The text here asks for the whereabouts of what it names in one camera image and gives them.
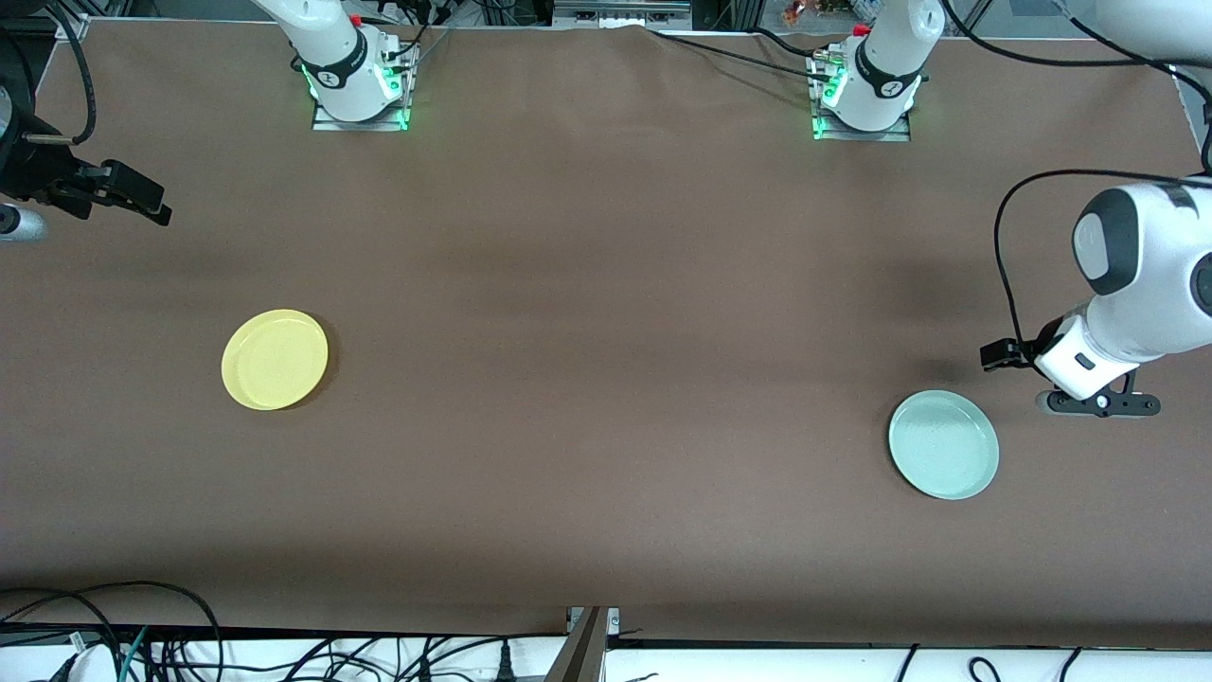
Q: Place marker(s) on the aluminium profile beam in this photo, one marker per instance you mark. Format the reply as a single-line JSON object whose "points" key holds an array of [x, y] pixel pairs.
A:
{"points": [[579, 654]]}

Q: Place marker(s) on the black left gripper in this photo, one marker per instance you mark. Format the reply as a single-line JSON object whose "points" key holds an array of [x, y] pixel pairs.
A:
{"points": [[1042, 340]]}

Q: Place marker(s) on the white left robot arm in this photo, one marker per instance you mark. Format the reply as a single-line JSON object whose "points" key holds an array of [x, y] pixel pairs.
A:
{"points": [[1146, 284]]}

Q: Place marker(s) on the grey power strip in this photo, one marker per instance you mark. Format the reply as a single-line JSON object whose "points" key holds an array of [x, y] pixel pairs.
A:
{"points": [[620, 14]]}

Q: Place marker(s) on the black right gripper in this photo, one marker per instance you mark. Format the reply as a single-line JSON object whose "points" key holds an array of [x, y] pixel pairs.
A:
{"points": [[28, 170]]}

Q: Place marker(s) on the yellow plate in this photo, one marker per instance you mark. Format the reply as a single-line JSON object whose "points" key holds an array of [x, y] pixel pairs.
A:
{"points": [[275, 360]]}

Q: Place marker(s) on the small metal bracket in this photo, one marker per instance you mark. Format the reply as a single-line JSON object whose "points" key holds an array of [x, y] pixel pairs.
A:
{"points": [[614, 620]]}

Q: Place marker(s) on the aluminium frame corner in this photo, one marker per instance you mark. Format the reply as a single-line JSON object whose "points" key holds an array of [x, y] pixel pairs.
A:
{"points": [[68, 24]]}

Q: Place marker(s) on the orange background object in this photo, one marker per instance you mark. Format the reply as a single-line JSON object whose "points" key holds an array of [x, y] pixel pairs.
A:
{"points": [[795, 11]]}

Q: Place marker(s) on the brown table cover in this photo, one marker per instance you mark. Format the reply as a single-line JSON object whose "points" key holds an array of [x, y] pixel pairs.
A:
{"points": [[606, 284]]}

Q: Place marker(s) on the black power plug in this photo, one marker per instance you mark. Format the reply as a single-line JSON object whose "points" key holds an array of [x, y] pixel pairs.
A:
{"points": [[507, 665]]}

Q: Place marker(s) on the light green plate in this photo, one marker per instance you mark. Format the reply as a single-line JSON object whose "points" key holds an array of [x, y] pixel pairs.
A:
{"points": [[944, 445]]}

